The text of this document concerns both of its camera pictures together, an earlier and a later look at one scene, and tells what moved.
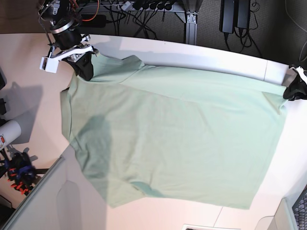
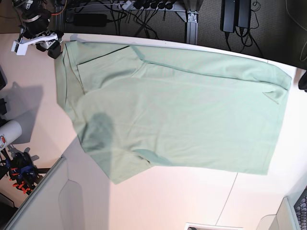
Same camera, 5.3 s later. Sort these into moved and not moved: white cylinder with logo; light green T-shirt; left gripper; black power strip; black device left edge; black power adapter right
Moved: light green T-shirt; left gripper
Not moved: black device left edge; black power adapter right; white cylinder with logo; black power strip
